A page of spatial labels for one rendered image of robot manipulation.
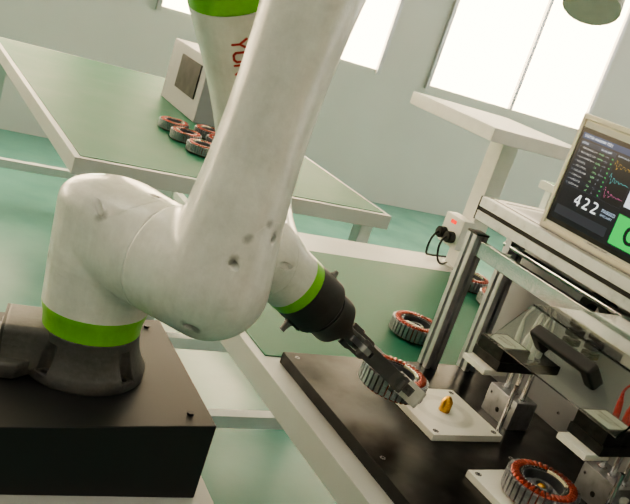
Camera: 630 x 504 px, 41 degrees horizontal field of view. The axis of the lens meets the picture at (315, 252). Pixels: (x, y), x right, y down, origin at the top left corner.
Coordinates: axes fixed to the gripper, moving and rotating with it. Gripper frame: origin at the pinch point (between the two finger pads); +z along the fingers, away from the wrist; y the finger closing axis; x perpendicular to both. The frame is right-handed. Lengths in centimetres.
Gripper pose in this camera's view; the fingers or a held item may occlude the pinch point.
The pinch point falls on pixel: (393, 375)
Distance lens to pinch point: 138.1
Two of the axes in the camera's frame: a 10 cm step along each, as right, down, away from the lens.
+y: 4.4, 3.9, -8.1
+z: 5.7, 5.7, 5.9
